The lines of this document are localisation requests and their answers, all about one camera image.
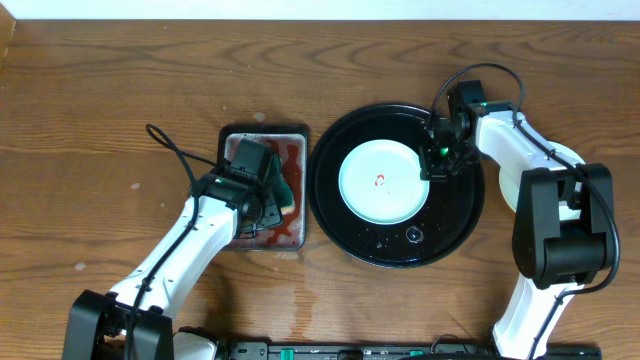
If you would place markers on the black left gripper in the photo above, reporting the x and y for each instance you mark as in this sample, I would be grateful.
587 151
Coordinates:
272 201

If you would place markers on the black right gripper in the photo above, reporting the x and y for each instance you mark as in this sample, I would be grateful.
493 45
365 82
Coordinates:
430 167

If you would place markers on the green and yellow sponge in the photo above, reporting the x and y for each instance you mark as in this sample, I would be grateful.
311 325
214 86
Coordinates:
283 195

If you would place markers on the mint plate with loop stain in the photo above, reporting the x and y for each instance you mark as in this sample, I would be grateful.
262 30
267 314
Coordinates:
379 181

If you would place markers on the yellow plate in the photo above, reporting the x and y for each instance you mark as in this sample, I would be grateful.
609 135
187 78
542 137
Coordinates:
509 189

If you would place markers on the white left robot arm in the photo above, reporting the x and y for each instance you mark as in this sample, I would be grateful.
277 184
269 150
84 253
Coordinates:
230 201

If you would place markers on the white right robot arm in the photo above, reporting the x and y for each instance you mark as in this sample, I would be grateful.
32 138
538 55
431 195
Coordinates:
565 240

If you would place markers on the rectangular tray with red water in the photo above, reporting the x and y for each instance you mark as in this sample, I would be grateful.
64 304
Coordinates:
290 143

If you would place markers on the round black tray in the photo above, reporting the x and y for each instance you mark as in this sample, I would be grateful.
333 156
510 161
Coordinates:
451 211

